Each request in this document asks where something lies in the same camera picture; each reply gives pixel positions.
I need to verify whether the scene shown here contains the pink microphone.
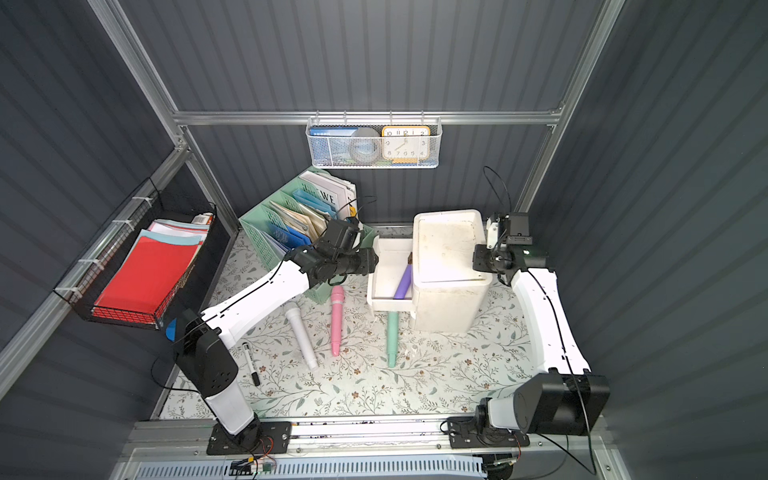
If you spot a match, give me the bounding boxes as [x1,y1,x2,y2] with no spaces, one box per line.
[330,285,345,357]

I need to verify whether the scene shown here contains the white drawer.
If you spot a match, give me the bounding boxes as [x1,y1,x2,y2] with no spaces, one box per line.
[366,237,414,313]

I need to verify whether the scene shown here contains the white three-drawer storage unit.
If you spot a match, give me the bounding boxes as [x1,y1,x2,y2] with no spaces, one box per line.
[413,209,493,333]

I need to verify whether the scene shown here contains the purple microphone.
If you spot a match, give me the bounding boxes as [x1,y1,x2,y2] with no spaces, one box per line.
[393,264,413,300]

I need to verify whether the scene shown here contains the white microphone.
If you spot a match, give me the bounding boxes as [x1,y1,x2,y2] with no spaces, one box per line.
[284,302,318,370]

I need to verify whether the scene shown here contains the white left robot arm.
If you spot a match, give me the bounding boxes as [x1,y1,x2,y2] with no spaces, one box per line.
[173,217,378,437]

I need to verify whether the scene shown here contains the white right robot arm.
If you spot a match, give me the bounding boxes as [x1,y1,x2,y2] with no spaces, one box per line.
[473,213,610,436]

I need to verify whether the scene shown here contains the blue folder in organizer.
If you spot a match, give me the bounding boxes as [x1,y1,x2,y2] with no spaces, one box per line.
[268,223,311,250]

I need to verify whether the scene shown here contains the white magazine in organizer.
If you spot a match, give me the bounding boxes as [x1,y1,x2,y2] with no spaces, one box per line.
[298,170,358,219]

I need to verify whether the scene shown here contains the mint green file organizer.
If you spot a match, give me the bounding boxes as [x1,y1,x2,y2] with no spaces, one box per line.
[239,167,359,270]

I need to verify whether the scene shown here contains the grey tape roll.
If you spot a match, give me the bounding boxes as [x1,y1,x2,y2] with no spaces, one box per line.
[348,127,381,165]

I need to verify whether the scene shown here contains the blue box in basket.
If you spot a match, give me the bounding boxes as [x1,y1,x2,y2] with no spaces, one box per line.
[307,126,358,168]

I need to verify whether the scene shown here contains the yellow alarm clock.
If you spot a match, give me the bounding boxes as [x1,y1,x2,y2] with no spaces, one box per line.
[381,125,431,163]

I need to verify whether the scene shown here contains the black white marker pen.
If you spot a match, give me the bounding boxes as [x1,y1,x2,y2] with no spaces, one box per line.
[241,342,261,387]

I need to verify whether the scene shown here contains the blue-lid clear jar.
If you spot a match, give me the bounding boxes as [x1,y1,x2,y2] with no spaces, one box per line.
[165,319,177,342]

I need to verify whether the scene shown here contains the red paper folder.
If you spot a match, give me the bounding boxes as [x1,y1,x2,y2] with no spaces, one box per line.
[94,223,207,317]

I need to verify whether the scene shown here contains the white ribbed front cover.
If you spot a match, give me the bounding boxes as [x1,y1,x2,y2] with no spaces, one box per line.
[129,455,488,479]

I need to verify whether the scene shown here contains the white wire hanging basket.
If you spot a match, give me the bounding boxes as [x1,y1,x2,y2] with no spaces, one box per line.
[305,116,444,170]

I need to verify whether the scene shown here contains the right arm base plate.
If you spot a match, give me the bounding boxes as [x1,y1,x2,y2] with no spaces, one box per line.
[439,416,530,450]

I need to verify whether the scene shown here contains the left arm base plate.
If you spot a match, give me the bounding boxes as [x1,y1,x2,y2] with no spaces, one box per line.
[206,417,293,456]

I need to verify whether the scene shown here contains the black wire wall tray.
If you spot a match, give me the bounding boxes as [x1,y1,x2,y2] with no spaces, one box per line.
[54,182,230,330]

